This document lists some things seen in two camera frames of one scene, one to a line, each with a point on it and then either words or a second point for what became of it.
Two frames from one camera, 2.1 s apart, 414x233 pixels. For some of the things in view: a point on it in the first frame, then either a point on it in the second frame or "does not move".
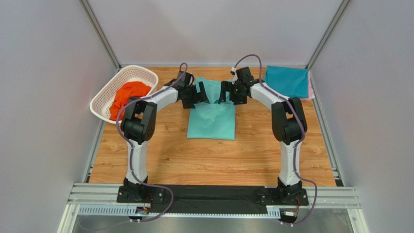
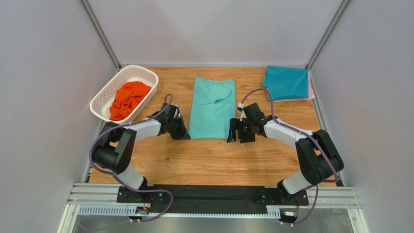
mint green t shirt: [214, 120] does not move
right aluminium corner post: [323, 41] does not move
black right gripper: [226, 93] → [241, 131]
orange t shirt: [127, 90] does not move
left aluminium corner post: [85, 6] does not move
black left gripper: [199, 96] → [182, 133]
